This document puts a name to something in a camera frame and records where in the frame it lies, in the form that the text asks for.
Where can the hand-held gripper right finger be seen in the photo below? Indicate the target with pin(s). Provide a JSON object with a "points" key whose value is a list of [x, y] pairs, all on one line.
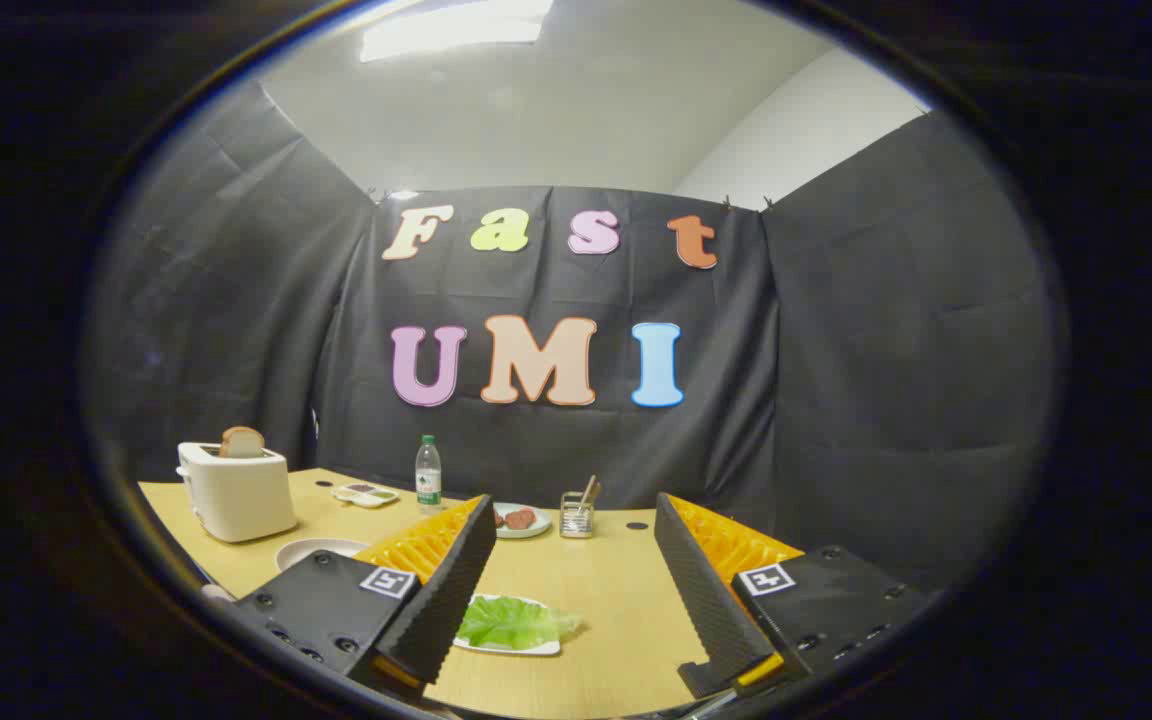
{"points": [[706, 600]]}

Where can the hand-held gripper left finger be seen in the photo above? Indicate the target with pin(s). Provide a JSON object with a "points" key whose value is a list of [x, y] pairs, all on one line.
{"points": [[446, 600]]}

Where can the green lettuce leaf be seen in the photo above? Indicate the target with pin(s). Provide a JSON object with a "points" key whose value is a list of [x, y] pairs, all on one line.
{"points": [[511, 622]]}

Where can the toasted bread slice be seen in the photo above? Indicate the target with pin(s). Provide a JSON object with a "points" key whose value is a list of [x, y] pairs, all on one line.
{"points": [[242, 442]]}

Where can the pale green round plate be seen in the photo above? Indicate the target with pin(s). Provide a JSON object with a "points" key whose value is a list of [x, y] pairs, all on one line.
{"points": [[514, 534]]}

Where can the white square plate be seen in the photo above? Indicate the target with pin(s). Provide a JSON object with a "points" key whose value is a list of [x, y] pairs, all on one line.
{"points": [[526, 651]]}

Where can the clear plastic water bottle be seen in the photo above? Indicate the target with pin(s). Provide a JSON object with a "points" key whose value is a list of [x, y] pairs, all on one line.
{"points": [[428, 480]]}

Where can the white divided bean dish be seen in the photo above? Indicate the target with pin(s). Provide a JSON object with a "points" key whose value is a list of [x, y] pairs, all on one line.
{"points": [[366, 495]]}

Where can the white round bowl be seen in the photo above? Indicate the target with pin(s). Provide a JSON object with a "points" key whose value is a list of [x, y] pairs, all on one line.
{"points": [[311, 550]]}

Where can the square utensil holder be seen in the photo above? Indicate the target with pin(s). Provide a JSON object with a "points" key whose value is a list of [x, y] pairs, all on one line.
{"points": [[576, 520]]}

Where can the wooden stick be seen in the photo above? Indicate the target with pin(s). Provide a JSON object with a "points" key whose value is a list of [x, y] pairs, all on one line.
{"points": [[587, 489], [594, 493]]}

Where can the white toaster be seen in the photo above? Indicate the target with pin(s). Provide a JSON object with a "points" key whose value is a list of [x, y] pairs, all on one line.
{"points": [[236, 495]]}

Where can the black backdrop cloth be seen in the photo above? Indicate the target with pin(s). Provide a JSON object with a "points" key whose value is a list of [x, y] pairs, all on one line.
{"points": [[836, 350]]}

